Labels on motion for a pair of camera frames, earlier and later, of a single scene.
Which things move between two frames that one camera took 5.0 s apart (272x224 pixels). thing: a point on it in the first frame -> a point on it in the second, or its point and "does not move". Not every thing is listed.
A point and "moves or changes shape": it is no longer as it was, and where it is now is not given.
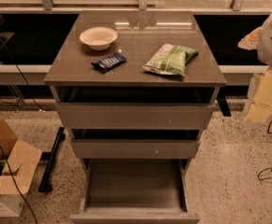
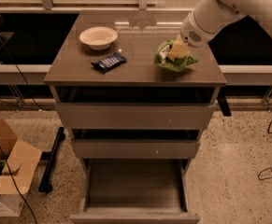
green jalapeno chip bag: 171,59 moves or changes shape
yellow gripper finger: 269,93 -> 178,49
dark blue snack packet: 108,63 does not move
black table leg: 222,102 does not move
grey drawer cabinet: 136,89 does not move
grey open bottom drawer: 134,191 does not move
